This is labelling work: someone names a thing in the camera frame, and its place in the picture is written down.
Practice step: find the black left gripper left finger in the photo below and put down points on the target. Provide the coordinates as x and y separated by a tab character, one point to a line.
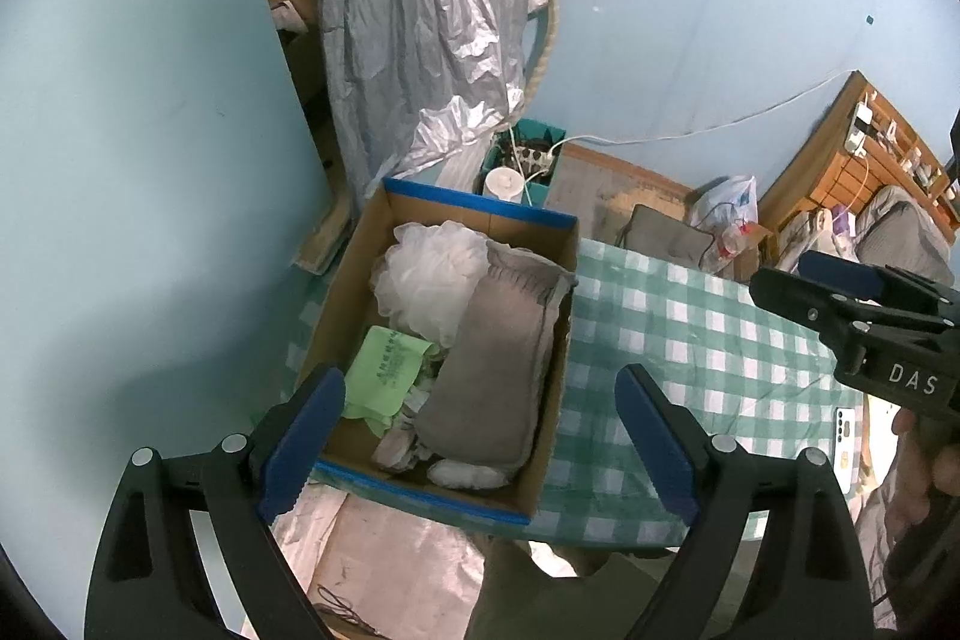
148	580

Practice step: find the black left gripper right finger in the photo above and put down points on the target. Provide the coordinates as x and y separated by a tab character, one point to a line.
808	579

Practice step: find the lime green microfiber cloth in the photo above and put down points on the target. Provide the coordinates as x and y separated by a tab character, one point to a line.
385	369

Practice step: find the grey fleece cloth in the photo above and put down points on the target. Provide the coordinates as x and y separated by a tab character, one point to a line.
485	406

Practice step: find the white mesh bath loofah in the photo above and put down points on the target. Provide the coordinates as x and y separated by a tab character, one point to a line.
426	278

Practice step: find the person's right hand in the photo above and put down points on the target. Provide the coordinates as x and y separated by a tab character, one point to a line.
911	480

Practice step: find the grey bed blanket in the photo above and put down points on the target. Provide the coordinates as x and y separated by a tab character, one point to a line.
893	230

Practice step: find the white smartphone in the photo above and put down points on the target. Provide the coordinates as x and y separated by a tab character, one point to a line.
847	448

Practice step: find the green white checkered tablecloth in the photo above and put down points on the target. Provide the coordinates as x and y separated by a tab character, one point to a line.
742	372

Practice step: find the wooden slatted headboard shelf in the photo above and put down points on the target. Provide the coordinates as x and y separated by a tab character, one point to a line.
862	144

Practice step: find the white plastic bag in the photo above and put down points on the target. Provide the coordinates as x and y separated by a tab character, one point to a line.
728	213

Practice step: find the grey cushion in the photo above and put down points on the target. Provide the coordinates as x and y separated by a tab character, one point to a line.
660	237

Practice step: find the white fluffy item in box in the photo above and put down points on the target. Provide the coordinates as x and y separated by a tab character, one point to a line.
457	476

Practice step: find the teal basket with power strip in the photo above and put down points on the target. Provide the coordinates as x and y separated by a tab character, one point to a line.
530	147

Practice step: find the white cylinder container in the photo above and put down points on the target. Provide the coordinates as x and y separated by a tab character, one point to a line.
504	184

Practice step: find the silver foil cover sheet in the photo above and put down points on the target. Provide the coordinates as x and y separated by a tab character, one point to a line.
412	82

